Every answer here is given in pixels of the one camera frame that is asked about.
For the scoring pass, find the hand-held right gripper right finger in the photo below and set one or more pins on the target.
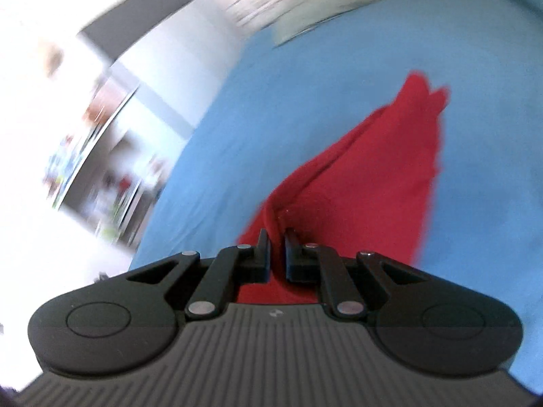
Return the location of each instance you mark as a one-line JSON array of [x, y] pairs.
[[292, 258]]

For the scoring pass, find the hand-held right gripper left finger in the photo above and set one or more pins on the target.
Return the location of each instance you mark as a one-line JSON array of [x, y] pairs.
[[263, 258]]

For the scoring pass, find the red knit sweater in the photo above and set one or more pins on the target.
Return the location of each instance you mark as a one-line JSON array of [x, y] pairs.
[[373, 186]]

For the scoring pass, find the bed with blue sheet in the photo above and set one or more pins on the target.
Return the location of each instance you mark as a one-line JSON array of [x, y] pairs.
[[263, 135]]

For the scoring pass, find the white shelf unit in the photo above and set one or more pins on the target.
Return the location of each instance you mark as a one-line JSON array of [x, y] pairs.
[[106, 165]]

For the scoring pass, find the white and grey wardrobe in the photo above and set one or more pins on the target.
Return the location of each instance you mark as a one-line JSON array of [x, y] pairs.
[[169, 63]]

